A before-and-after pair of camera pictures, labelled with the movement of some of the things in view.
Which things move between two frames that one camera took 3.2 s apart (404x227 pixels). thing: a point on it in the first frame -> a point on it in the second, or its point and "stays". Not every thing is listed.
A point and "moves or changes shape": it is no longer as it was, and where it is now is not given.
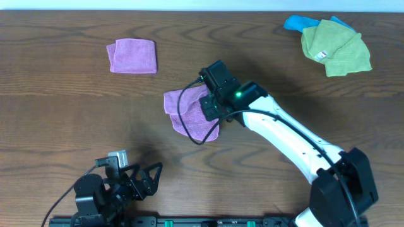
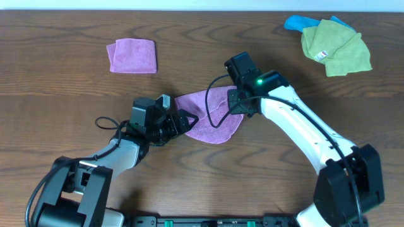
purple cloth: [191, 113] moves or changes shape
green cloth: [343, 51] stays
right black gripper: [206, 102] -> [233, 106]
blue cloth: [298, 23] stays
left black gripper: [136, 186] -> [182, 122]
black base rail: [182, 221] stays
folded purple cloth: [134, 56] stays
